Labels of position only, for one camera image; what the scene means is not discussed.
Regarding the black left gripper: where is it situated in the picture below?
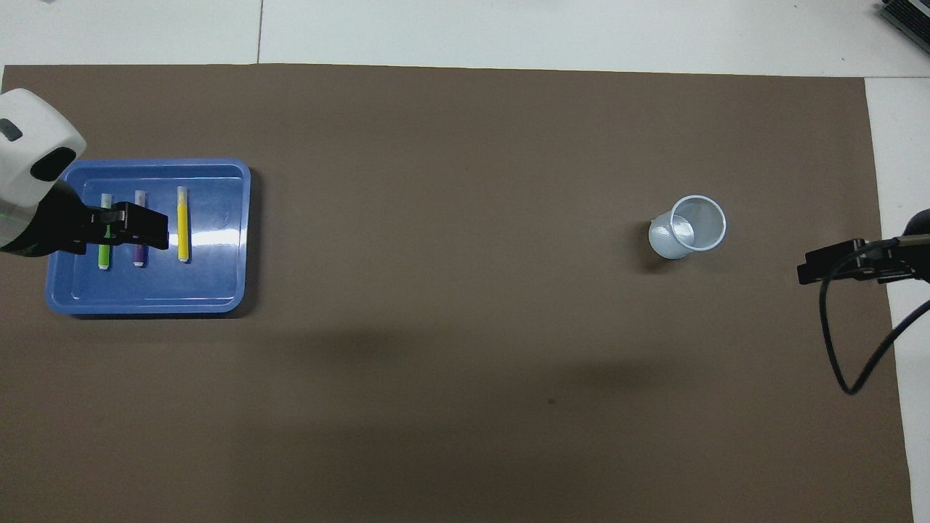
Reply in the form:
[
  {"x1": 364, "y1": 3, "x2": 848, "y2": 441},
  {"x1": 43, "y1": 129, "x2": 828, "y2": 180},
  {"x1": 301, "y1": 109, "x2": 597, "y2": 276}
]
[{"x1": 0, "y1": 178, "x2": 171, "y2": 258}]

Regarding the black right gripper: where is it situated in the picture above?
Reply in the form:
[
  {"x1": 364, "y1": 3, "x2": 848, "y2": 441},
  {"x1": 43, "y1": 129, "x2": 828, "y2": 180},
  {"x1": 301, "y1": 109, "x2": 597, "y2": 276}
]
[{"x1": 796, "y1": 209, "x2": 930, "y2": 286}]

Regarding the purple pen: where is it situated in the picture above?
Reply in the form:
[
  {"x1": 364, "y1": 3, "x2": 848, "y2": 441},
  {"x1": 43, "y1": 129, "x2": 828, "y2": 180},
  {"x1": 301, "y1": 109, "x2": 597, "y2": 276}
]
[{"x1": 133, "y1": 190, "x2": 148, "y2": 268}]

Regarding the green pen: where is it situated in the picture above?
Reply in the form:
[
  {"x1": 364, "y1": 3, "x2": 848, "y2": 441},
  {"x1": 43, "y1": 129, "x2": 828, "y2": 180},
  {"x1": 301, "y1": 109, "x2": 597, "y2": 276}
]
[{"x1": 98, "y1": 193, "x2": 113, "y2": 271}]

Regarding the yellow pen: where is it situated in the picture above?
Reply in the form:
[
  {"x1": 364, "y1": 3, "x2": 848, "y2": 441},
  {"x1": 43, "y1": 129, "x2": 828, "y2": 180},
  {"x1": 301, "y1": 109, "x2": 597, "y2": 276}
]
[{"x1": 177, "y1": 186, "x2": 191, "y2": 264}]

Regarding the blue plastic tray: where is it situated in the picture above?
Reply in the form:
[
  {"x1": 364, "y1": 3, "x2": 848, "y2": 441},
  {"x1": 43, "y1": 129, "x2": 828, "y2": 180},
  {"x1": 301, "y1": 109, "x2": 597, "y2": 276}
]
[{"x1": 45, "y1": 158, "x2": 251, "y2": 315}]

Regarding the clear plastic cup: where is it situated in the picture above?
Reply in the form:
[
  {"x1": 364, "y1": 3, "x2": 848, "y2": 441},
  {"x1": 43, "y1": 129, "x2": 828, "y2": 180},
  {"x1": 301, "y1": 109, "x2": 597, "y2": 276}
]
[{"x1": 648, "y1": 195, "x2": 727, "y2": 260}]

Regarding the grey ribbed metal object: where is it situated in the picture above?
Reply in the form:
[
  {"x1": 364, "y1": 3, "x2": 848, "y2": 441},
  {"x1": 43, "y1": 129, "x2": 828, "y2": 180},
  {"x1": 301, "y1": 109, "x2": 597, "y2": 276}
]
[{"x1": 881, "y1": 0, "x2": 930, "y2": 55}]

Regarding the brown table mat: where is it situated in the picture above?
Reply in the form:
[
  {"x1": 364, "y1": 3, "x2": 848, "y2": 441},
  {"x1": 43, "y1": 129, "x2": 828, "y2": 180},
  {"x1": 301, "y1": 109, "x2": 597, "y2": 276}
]
[{"x1": 0, "y1": 64, "x2": 913, "y2": 523}]

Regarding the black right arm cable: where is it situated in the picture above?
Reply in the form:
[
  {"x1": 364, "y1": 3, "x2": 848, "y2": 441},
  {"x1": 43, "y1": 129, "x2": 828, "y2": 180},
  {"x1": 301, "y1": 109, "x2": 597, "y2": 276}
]
[{"x1": 819, "y1": 236, "x2": 930, "y2": 396}]

